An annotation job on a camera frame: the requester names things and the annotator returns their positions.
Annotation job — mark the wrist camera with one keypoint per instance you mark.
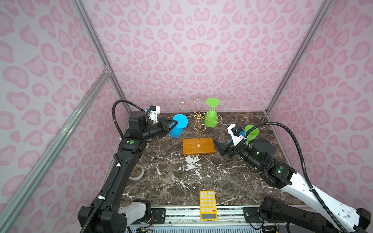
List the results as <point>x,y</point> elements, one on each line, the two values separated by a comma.
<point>237,134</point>
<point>152,113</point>

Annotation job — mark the orange wooden rack base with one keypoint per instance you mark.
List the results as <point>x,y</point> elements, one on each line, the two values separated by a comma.
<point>198,146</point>

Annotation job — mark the yellow calculator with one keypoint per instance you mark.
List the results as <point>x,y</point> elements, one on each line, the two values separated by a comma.
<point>208,206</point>

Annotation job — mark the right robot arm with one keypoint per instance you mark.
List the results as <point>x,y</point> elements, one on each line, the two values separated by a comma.
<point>328,216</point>

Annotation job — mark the green wine glass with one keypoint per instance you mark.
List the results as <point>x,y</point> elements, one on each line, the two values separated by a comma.
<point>211,117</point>
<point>252,135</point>

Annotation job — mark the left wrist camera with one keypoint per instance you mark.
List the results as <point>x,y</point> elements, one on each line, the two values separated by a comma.
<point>152,113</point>

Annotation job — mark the blue wine glass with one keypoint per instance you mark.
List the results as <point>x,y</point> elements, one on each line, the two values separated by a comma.
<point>181,125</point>

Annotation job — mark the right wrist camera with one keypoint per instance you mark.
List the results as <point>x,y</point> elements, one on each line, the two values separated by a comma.
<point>237,134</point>

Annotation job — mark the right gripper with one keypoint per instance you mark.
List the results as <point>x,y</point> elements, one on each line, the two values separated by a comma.
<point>223,150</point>

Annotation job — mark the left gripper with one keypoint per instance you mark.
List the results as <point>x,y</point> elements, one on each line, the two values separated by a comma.
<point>163,126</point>

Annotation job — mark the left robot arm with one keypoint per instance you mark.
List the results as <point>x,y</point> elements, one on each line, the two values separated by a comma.
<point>103,216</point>

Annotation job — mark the gold wire glass rack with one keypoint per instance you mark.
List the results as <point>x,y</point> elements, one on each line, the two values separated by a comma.
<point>199,125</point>

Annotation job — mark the tape roll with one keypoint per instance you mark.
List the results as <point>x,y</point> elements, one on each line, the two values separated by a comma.
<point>137,173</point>

